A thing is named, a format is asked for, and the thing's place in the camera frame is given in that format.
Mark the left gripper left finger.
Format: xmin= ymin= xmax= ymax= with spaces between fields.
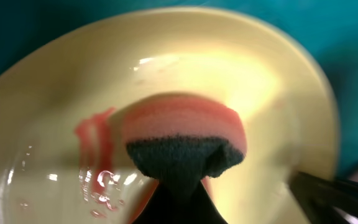
xmin=132 ymin=182 xmax=227 ymax=224

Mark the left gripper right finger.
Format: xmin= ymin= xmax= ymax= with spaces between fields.
xmin=289 ymin=172 xmax=358 ymax=224

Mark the red and green sponge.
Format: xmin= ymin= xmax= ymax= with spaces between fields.
xmin=122 ymin=95 xmax=247 ymax=200

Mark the yellow-green plastic plate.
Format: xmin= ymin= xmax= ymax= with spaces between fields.
xmin=0 ymin=7 xmax=339 ymax=223

